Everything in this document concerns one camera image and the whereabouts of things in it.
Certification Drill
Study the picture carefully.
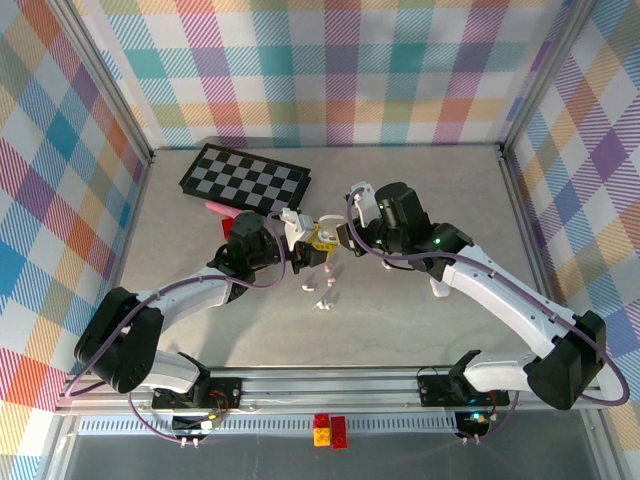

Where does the electronics board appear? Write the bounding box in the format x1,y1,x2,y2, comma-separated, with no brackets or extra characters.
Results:
171,410,227,437
453,409,501,437

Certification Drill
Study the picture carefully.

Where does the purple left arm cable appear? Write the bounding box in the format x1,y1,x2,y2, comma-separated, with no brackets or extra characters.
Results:
64,209,301,444

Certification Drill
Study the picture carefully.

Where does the aluminium frame post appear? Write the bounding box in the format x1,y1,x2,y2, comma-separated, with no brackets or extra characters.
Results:
499,0,601,156
49,0,154,166

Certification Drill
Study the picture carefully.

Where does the pink toy microphone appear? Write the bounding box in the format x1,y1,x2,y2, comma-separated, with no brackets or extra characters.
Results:
205,200,240,220

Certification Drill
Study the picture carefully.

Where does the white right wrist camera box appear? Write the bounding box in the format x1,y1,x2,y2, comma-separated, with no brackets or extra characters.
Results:
343,181,376,227

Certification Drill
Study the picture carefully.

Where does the white slotted cable duct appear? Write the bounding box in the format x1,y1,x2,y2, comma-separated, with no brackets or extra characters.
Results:
77,417,464,436

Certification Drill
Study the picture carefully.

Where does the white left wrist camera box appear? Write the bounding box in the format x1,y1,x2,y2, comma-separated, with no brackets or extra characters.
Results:
281,206,322,247

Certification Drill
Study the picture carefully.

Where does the aluminium right frame post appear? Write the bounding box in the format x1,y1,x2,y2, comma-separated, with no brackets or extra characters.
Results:
499,0,601,156

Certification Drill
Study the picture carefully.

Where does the long red toy brick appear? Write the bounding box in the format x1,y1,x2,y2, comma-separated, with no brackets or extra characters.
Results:
329,414,349,450

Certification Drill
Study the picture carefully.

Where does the aluminium left frame post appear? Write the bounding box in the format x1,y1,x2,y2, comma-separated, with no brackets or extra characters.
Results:
49,0,154,166

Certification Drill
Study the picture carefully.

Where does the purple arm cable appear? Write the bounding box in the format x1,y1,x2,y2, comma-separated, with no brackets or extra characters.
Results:
64,209,301,444
344,187,630,444

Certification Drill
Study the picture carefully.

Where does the aluminium right side rail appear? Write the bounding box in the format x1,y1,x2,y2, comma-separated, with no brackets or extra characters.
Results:
497,144,601,386

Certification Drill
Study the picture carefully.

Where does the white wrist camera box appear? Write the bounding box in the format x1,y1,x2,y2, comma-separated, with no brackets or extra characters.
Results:
343,181,376,227
281,206,322,247

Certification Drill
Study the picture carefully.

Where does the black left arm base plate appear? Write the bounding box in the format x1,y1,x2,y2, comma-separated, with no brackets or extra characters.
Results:
151,377,245,410

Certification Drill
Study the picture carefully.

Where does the left electronics board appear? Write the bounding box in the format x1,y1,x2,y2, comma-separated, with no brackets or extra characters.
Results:
171,410,227,437

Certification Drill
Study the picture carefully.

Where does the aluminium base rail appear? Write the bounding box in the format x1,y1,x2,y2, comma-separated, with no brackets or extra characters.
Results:
54,366,607,416

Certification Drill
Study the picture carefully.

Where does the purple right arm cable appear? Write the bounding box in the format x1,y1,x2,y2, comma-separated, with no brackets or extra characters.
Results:
344,187,630,444

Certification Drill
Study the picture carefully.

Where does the right electronics board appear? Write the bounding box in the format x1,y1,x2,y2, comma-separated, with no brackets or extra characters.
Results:
453,409,501,437

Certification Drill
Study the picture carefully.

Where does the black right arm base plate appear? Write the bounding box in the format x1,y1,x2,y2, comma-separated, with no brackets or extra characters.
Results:
417,368,512,407

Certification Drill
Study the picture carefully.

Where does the aluminium left side rail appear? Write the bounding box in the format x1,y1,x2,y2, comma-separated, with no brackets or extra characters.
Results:
52,149,159,414

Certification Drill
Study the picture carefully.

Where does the black white chessboard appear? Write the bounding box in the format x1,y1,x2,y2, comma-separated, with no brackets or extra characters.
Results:
177,143,312,217

